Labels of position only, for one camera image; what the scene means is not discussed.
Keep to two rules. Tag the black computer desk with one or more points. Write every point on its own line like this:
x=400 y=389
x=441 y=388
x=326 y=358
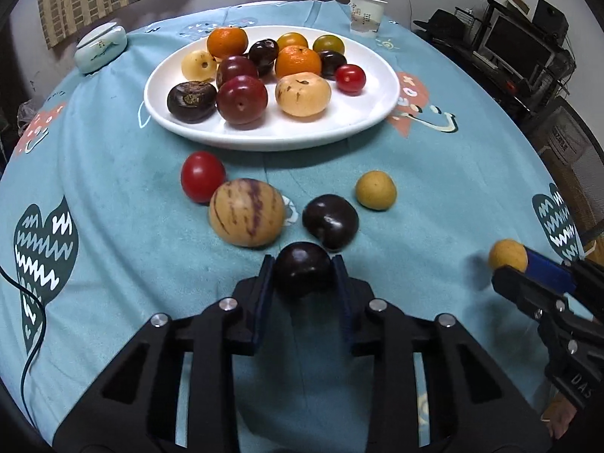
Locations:
x=528 y=87

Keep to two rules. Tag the dark brown mangosteen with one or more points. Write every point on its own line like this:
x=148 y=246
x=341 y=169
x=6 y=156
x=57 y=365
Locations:
x=192 y=102

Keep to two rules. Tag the light blue printed tablecloth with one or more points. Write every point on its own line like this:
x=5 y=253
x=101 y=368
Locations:
x=118 y=255

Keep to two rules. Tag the large dark red plum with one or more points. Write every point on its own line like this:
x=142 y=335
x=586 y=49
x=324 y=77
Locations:
x=242 y=100

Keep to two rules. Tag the large red tomato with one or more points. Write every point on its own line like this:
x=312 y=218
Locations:
x=350 y=79

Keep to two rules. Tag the beige asian pear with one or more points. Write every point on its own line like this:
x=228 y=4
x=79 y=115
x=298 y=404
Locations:
x=302 y=95

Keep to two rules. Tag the black speaker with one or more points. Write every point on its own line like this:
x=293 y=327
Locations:
x=549 y=15

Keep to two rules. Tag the small red tomato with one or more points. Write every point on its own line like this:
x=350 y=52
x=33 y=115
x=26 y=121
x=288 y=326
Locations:
x=203 y=177

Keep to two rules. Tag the striped pepino melon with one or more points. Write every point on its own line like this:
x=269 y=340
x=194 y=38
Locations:
x=247 y=212

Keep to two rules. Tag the dark purple plum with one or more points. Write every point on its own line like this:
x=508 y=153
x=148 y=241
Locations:
x=332 y=63
x=330 y=222
x=303 y=269

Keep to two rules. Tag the clear plastic bag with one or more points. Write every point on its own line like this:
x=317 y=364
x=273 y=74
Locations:
x=26 y=118

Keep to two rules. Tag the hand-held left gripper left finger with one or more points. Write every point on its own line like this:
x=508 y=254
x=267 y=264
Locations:
x=262 y=302

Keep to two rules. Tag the dark ringed plum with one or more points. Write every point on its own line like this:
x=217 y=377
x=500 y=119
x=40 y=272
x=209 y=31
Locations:
x=263 y=53

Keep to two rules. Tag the green orange tomato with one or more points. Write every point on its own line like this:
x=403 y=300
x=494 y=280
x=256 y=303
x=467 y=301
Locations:
x=328 y=44

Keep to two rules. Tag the small tan longan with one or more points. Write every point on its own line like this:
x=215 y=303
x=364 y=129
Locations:
x=506 y=255
x=376 y=190

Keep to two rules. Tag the white oval plate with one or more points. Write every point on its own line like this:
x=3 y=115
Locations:
x=283 y=132

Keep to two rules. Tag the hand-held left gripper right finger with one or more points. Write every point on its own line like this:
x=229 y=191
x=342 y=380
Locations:
x=344 y=302

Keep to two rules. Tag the green orange tangerine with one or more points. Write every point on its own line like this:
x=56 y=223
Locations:
x=292 y=41

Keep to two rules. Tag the white paper cup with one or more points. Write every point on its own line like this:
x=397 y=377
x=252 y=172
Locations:
x=368 y=14

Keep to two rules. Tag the pale yellow spotted plum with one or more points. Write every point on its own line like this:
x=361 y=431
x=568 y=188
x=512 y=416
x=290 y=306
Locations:
x=199 y=65

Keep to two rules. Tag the black computer monitor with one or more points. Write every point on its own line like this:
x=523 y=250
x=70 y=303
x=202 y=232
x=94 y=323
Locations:
x=514 y=42

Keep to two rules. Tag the pale green ceramic lidded dish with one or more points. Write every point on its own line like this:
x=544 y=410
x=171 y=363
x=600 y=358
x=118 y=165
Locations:
x=100 y=49

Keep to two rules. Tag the black mesh office chair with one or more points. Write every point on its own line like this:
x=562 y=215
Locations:
x=566 y=141

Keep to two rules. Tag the person's right hand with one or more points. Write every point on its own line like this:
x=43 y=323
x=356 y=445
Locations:
x=561 y=417

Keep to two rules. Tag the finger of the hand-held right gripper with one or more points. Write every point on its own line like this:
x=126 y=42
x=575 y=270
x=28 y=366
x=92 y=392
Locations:
x=519 y=288
x=547 y=269

